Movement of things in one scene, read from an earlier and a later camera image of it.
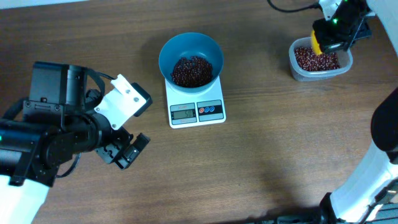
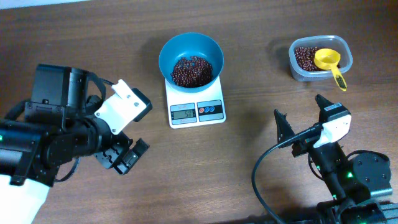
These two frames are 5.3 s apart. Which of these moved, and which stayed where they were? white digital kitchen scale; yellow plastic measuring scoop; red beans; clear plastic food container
Moved: yellow plastic measuring scoop
Stayed: red beans; white digital kitchen scale; clear plastic food container
